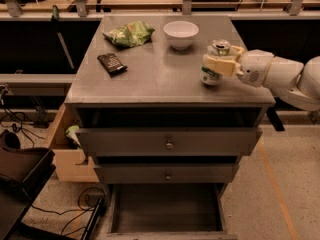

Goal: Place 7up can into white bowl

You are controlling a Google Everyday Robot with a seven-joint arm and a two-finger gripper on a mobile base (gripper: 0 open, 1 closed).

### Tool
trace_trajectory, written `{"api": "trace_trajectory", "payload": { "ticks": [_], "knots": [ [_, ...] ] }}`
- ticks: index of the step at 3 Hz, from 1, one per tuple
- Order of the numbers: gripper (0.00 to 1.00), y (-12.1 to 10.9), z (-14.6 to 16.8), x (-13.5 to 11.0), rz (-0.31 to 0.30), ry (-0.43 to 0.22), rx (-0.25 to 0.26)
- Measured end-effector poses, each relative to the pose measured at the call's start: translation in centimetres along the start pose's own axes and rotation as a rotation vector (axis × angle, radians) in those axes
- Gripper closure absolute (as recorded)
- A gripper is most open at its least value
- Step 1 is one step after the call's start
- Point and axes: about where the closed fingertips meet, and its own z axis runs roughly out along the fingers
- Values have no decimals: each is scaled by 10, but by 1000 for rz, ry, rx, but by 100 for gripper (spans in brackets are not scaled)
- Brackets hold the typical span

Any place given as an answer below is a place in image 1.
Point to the metal railing frame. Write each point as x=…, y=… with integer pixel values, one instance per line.
x=242, y=9

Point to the bottom open grey drawer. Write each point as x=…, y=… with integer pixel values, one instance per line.
x=166, y=212

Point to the green chip bag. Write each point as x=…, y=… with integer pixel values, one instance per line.
x=130, y=35

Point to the top grey drawer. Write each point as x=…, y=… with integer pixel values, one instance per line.
x=168, y=141

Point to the grey drawer cabinet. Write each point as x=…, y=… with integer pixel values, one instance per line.
x=161, y=88

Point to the crushed 7up soda can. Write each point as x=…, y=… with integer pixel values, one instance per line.
x=216, y=49

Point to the black snack packet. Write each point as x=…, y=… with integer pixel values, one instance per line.
x=111, y=64

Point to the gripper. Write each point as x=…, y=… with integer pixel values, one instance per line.
x=255, y=67

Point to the green handled tool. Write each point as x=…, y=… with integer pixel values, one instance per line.
x=55, y=19

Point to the black bin on left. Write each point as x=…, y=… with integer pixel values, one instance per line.
x=23, y=173

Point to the white ceramic bowl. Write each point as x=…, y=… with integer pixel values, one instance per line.
x=180, y=34

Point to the black power adapter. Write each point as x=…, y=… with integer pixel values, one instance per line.
x=92, y=199

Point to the light wooden box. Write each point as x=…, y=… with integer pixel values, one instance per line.
x=71, y=164

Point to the middle grey drawer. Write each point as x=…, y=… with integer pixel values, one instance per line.
x=165, y=173

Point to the green white bag in box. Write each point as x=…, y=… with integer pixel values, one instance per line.
x=70, y=134

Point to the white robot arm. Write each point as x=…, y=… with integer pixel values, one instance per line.
x=291, y=81

